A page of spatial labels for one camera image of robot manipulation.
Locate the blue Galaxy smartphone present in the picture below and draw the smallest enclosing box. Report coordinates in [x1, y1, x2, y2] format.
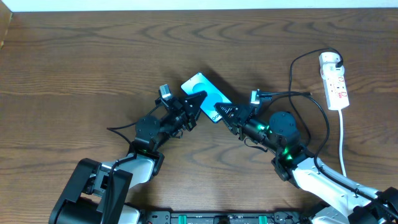
[181, 72, 231, 123]

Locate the white USB charger adapter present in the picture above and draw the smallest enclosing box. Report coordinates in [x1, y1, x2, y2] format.
[319, 52, 345, 80]

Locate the white power strip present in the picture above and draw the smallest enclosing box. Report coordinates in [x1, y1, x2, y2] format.
[320, 63, 349, 111]

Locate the black USB charging cable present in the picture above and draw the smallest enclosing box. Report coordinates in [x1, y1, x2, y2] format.
[287, 47, 344, 147]

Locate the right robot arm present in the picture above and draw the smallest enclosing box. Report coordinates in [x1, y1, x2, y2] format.
[215, 103, 397, 223]

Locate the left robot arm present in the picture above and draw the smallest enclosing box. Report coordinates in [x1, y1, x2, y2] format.
[49, 91, 207, 223]

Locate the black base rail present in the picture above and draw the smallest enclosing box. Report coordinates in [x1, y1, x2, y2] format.
[138, 211, 311, 224]

